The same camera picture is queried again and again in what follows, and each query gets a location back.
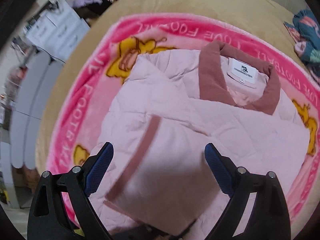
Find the pink quilted jacket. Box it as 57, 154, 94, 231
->
89, 41, 310, 239

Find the lavender clothes pile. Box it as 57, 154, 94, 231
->
72, 0, 103, 8

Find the pink cartoon fleece blanket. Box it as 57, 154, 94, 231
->
45, 13, 319, 233

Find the white drawer cabinet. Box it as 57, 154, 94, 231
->
25, 0, 90, 62

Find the blue flamingo print quilt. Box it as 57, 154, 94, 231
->
284, 9, 320, 84

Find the tan bed sheet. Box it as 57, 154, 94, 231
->
35, 0, 306, 172

